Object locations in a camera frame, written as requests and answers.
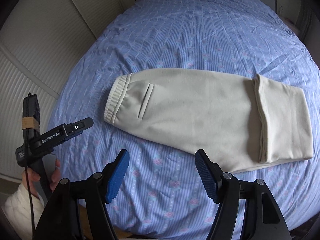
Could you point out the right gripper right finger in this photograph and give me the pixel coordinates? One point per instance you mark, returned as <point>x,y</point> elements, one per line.
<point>262,216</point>

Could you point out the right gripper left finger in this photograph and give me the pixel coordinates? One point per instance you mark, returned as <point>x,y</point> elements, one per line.
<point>61,216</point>

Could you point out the cream sweatpants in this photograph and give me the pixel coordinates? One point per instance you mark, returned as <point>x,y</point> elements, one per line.
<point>242,124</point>

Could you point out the white sleeve forearm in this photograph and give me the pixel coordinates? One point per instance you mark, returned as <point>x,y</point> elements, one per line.
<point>17,210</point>

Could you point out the cream wardrobe doors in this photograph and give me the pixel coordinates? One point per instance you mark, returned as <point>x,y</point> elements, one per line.
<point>41,42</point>

